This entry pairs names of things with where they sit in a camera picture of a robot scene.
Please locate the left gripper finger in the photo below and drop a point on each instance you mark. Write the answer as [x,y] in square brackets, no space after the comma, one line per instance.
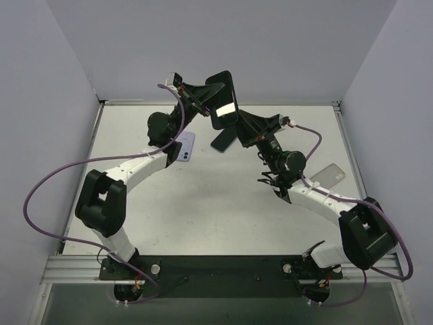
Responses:
[205,102]
[187,90]

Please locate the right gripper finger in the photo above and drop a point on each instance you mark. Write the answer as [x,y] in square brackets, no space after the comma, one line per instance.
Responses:
[267,124]
[247,133]

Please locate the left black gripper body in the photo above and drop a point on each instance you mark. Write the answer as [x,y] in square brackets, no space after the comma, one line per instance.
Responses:
[193,99]

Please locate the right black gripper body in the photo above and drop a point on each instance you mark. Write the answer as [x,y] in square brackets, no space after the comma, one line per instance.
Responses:
[264,130]

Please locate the black phone case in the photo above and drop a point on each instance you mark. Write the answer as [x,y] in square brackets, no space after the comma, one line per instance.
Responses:
[223,106]

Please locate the dark smartphone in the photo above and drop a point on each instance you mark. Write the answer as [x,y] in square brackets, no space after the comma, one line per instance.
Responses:
[224,140]

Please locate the lilac phone case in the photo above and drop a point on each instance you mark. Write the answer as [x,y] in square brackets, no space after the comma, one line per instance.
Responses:
[187,140]

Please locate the beige phone case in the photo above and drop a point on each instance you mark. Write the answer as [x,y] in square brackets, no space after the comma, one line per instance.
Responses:
[329,176]

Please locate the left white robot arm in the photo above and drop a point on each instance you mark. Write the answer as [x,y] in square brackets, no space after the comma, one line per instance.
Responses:
[102,203]

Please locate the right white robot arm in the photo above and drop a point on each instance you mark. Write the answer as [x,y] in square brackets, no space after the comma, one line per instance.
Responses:
[365,234]

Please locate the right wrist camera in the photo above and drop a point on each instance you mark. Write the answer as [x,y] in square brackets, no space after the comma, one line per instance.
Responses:
[285,122]

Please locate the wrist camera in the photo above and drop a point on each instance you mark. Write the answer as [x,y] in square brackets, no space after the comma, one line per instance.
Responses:
[285,122]
[174,81]

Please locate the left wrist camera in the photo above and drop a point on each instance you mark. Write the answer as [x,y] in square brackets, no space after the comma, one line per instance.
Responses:
[174,81]

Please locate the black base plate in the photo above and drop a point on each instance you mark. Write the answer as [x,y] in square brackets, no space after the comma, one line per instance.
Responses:
[213,276]

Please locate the aluminium front rail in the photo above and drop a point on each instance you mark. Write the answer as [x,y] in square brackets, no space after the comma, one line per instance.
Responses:
[84,269]

